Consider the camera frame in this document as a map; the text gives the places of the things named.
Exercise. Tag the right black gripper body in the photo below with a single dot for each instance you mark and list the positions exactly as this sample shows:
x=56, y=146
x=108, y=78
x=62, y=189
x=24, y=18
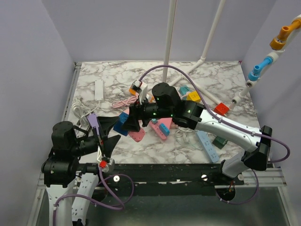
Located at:
x=147, y=111

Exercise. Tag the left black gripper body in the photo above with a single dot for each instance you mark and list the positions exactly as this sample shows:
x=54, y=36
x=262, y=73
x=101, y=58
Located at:
x=86, y=145

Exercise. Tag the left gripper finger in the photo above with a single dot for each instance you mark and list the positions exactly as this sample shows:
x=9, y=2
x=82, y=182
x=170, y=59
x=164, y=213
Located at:
x=106, y=124
x=110, y=144

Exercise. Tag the purple power strip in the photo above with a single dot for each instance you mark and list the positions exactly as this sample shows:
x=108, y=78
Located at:
x=92, y=119

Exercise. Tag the dark blue cube socket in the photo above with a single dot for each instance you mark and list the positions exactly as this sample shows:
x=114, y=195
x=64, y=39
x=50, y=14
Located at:
x=118, y=126

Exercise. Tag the pink triangular socket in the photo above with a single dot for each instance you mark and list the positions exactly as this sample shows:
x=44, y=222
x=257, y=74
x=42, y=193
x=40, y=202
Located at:
x=161, y=127

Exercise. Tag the white power strip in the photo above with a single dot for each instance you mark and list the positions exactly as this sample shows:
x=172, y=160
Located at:
x=99, y=90

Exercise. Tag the red cube socket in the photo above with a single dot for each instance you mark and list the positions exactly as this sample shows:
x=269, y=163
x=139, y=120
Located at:
x=222, y=109

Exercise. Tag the light blue power strip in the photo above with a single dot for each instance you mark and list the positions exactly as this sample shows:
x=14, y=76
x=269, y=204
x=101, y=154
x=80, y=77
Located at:
x=207, y=146

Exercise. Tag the dark green cube socket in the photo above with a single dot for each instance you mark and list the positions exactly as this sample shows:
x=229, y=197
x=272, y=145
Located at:
x=219, y=142

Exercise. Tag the pink square socket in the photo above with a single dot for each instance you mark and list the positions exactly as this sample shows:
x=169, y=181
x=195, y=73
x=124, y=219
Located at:
x=137, y=136

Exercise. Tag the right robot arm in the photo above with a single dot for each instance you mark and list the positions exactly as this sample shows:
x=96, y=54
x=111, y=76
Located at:
x=189, y=114

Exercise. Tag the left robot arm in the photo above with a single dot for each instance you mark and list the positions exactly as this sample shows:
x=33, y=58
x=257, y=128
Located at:
x=71, y=172

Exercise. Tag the teal plug adapter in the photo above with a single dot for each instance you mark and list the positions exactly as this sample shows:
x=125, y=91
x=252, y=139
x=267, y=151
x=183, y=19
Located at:
x=183, y=90

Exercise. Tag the yellow cube socket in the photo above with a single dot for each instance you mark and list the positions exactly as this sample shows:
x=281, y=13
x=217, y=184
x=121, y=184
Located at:
x=194, y=96

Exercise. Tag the orange white cube socket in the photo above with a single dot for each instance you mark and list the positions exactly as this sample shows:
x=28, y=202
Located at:
x=132, y=91

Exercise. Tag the white PVC pipe stand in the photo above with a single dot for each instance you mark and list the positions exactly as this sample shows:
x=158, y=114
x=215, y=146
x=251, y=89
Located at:
x=204, y=30

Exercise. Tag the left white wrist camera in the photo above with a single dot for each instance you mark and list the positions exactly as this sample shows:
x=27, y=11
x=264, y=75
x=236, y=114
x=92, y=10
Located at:
x=105, y=164

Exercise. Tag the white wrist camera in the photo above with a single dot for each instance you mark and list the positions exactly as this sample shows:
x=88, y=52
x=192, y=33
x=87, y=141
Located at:
x=142, y=90
x=105, y=164

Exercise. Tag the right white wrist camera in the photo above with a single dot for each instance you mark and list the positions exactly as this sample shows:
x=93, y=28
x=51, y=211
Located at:
x=142, y=90

